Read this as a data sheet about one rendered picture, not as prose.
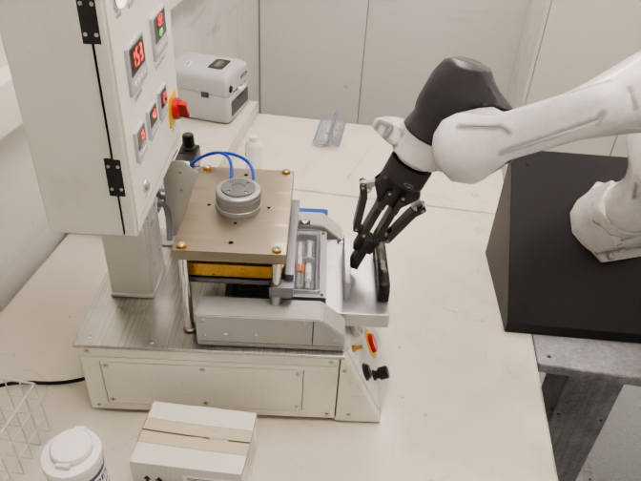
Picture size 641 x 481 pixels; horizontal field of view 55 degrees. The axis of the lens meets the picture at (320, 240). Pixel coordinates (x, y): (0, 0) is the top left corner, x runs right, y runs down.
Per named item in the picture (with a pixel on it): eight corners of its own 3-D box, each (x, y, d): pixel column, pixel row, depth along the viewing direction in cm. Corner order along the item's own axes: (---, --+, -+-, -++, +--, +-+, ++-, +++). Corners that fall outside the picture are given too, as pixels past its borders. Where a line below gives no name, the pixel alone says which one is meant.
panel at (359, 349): (380, 413, 116) (344, 348, 106) (371, 307, 140) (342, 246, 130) (390, 411, 116) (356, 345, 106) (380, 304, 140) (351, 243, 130)
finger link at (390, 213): (398, 182, 106) (405, 185, 107) (371, 231, 113) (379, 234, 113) (400, 195, 103) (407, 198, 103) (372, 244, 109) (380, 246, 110)
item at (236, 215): (137, 291, 101) (127, 226, 93) (175, 194, 126) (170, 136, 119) (284, 299, 102) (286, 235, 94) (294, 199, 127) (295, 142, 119)
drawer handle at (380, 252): (377, 302, 110) (380, 284, 107) (372, 251, 122) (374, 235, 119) (388, 302, 110) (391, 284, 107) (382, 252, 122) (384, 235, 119)
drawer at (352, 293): (221, 324, 108) (219, 289, 104) (237, 249, 126) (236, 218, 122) (387, 331, 109) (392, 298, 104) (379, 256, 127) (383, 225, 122)
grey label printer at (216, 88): (163, 115, 208) (158, 66, 198) (188, 94, 224) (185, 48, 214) (232, 126, 204) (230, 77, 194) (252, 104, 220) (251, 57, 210)
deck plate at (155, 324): (72, 347, 103) (72, 344, 103) (128, 230, 132) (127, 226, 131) (344, 360, 104) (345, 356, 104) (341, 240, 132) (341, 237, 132)
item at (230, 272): (182, 281, 104) (177, 236, 98) (204, 210, 122) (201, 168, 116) (284, 285, 104) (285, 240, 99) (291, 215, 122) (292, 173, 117)
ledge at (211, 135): (71, 230, 160) (67, 216, 157) (178, 104, 227) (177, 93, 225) (181, 245, 157) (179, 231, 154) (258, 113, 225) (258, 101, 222)
